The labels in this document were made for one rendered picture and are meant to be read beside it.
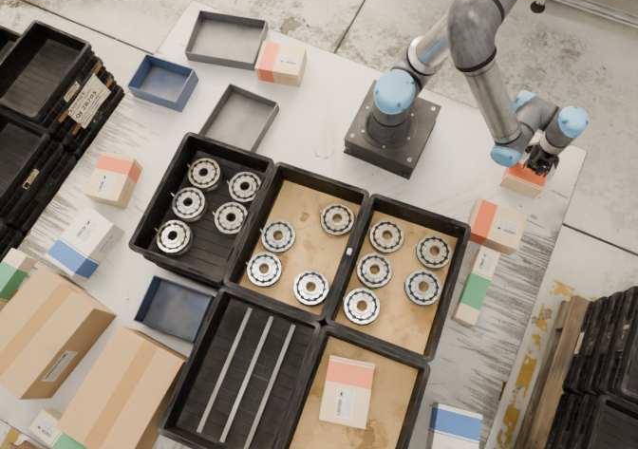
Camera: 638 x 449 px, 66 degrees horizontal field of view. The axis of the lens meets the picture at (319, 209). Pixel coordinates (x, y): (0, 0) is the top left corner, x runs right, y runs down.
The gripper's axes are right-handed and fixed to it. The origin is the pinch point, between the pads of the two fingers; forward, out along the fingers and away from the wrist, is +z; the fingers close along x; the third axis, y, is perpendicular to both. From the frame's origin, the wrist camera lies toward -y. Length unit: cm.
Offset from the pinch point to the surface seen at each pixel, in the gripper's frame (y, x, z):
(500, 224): 24.3, -2.2, -2.4
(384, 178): 22.2, -41.6, 5.3
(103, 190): 69, -124, -2
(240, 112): 20, -99, 5
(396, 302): 62, -22, -8
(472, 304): 51, -1, -1
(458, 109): -13.6, -28.7, 5.5
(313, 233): 53, -53, -8
